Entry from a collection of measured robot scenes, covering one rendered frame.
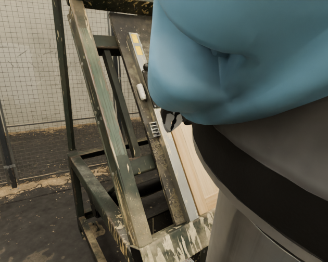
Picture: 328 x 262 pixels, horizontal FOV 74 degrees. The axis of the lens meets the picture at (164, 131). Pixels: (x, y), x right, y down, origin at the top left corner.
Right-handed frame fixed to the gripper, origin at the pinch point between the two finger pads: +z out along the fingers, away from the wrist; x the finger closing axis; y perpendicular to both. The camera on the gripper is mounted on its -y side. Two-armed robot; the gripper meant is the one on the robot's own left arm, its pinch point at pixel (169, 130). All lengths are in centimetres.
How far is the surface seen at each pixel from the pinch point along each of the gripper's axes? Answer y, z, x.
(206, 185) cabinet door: -2, 42, -29
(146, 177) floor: 111, 212, -61
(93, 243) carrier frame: 24, 146, 22
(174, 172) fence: 4.6, 33.0, -12.1
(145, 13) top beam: 84, -7, -19
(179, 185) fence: -0.9, 36.0, -13.1
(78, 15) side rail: 70, -8, 18
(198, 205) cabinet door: -8.7, 44.0, -21.2
